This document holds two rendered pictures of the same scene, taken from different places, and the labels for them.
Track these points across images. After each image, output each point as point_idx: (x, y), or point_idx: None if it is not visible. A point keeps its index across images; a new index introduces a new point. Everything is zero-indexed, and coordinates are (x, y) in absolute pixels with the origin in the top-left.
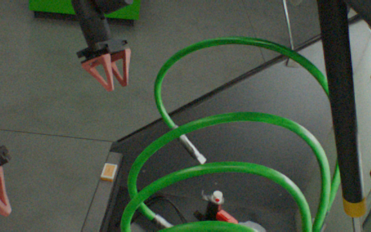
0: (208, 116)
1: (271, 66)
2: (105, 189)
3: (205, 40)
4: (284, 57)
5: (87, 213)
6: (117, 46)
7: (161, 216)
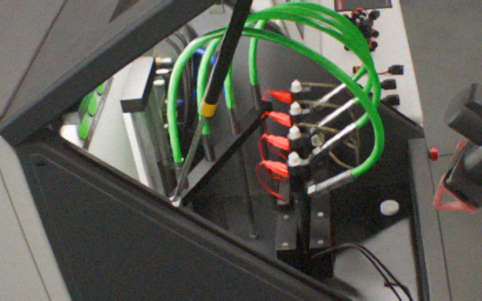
0: (313, 19)
1: (208, 221)
2: (438, 294)
3: (324, 56)
4: (187, 211)
5: (444, 261)
6: (453, 160)
7: (348, 127)
